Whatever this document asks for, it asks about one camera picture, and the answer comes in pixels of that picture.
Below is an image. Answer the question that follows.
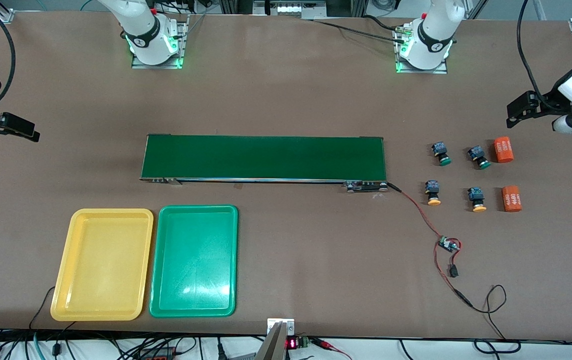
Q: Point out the orange cylinder with white print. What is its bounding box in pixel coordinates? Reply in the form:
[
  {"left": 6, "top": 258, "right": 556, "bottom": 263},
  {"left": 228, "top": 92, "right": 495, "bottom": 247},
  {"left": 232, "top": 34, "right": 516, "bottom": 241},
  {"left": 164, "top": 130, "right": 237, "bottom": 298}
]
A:
[
  {"left": 494, "top": 136, "right": 515, "bottom": 164},
  {"left": 502, "top": 185, "right": 523, "bottom": 213}
]

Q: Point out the green push button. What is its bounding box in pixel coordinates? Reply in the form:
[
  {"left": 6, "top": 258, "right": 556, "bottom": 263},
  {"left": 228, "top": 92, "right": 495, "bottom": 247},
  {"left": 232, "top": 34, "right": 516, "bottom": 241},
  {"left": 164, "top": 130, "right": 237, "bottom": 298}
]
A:
[
  {"left": 467, "top": 145, "right": 491, "bottom": 170},
  {"left": 431, "top": 141, "right": 453, "bottom": 166}
]

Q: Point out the yellow push button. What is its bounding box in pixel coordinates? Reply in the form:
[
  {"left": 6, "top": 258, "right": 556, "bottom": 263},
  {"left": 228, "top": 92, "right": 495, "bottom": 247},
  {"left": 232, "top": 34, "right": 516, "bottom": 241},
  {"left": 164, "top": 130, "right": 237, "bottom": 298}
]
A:
[
  {"left": 468, "top": 186, "right": 488, "bottom": 213},
  {"left": 425, "top": 180, "right": 442, "bottom": 207}
]

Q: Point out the small green circuit board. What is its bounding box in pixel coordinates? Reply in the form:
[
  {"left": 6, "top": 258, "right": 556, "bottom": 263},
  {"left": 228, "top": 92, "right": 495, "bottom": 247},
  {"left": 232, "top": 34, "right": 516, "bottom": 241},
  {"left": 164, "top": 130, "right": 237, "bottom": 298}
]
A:
[{"left": 437, "top": 236, "right": 462, "bottom": 254}]

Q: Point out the yellow plastic tray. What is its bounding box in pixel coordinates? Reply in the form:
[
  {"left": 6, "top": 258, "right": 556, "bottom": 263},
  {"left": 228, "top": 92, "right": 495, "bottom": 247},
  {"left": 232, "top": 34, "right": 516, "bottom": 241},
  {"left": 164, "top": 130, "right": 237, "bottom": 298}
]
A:
[{"left": 50, "top": 208, "right": 155, "bottom": 322}]

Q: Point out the green plastic tray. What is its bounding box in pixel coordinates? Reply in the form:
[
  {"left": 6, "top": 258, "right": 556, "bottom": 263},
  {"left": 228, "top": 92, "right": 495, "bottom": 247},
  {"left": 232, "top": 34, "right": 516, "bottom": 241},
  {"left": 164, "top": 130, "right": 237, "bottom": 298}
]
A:
[{"left": 149, "top": 204, "right": 239, "bottom": 319}]

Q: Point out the green conveyor belt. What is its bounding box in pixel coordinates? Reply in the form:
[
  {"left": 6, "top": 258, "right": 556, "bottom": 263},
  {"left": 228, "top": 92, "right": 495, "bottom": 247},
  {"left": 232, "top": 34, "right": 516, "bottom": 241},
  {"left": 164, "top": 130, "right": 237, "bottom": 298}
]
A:
[{"left": 139, "top": 134, "right": 389, "bottom": 193}]

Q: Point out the grey equipment box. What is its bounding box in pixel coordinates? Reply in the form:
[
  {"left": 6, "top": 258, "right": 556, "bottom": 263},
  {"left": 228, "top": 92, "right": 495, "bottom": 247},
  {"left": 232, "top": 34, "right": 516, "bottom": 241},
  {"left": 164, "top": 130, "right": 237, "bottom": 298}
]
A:
[{"left": 253, "top": 0, "right": 328, "bottom": 19}]

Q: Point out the red clip lead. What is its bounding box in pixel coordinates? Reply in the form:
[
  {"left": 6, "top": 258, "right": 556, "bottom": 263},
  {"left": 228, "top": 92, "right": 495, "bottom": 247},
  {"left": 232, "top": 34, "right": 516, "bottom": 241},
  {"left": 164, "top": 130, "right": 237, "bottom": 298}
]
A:
[{"left": 313, "top": 338, "right": 352, "bottom": 360}]

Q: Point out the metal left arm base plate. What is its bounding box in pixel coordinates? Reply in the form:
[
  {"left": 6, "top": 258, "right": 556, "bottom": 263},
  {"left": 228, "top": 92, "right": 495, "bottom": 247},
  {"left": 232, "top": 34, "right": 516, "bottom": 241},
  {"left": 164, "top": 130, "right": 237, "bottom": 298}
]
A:
[{"left": 393, "top": 25, "right": 449, "bottom": 75}]

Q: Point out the red and black wire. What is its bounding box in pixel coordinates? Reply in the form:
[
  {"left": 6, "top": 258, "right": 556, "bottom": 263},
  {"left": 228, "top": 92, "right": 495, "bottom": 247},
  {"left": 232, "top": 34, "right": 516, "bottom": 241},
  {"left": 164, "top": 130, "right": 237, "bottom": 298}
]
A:
[{"left": 386, "top": 182, "right": 473, "bottom": 308}]

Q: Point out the thin black cable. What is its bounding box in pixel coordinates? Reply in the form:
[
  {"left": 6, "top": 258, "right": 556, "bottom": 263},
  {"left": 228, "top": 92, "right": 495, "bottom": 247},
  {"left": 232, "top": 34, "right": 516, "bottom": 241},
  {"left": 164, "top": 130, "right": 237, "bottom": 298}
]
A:
[{"left": 29, "top": 286, "right": 58, "bottom": 331}]

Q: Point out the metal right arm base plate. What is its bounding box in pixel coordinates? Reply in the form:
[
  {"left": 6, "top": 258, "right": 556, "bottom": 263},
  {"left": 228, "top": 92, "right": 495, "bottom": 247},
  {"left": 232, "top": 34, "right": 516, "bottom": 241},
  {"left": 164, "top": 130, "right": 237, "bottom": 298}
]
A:
[{"left": 131, "top": 14, "right": 189, "bottom": 70}]

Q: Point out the looped black cable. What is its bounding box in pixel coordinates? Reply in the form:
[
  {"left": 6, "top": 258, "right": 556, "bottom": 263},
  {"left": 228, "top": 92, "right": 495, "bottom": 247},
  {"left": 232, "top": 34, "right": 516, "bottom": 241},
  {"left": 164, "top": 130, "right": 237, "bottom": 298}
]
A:
[{"left": 466, "top": 284, "right": 522, "bottom": 353}]

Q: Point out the black power cable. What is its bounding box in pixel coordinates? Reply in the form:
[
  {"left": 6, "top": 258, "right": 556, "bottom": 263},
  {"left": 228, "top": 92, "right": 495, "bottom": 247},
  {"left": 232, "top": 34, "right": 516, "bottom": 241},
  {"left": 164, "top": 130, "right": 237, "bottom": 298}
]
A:
[{"left": 311, "top": 14, "right": 409, "bottom": 46}]

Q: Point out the silver camera mount bracket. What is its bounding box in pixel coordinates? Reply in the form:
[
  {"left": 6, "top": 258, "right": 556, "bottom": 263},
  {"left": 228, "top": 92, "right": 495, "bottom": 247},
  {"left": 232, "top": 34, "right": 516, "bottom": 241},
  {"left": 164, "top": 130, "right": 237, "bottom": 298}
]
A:
[{"left": 255, "top": 318, "right": 296, "bottom": 360}]

